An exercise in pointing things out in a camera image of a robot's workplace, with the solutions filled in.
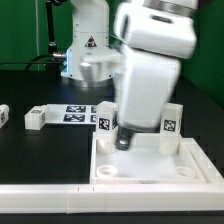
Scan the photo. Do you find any white base tag plate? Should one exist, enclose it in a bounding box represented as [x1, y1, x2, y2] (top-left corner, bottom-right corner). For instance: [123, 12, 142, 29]
[46, 104, 96, 125]

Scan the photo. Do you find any black cable with connector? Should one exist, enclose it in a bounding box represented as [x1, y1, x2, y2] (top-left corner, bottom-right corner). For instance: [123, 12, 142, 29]
[0, 0, 68, 72]

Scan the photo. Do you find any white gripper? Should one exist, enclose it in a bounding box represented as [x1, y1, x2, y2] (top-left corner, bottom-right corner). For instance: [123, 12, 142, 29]
[115, 47, 181, 151]

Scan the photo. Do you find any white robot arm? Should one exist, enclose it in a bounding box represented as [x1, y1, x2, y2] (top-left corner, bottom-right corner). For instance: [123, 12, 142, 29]
[50, 0, 199, 150]

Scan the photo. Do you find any white square table top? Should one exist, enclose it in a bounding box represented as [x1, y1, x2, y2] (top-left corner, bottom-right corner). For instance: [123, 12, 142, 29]
[90, 133, 224, 184]

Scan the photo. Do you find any white L-shaped obstacle fence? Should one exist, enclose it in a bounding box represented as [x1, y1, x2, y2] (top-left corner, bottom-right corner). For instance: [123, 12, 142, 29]
[0, 184, 224, 214]

